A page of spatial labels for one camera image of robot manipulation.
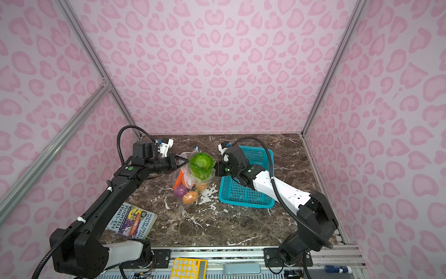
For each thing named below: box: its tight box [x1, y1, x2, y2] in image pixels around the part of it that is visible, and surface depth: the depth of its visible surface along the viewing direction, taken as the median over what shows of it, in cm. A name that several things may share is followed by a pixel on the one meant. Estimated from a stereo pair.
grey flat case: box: [223, 263, 261, 275], surface depth 71 cm
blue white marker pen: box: [324, 265, 352, 274], surface depth 70 cm
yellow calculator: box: [171, 257, 208, 279], surface depth 71 cm
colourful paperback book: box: [105, 201, 158, 240], surface depth 82 cm
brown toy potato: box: [182, 190, 200, 205], surface depth 88 cm
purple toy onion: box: [174, 183, 190, 199], surface depth 88 cm
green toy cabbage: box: [189, 152, 216, 181], surface depth 78 cm
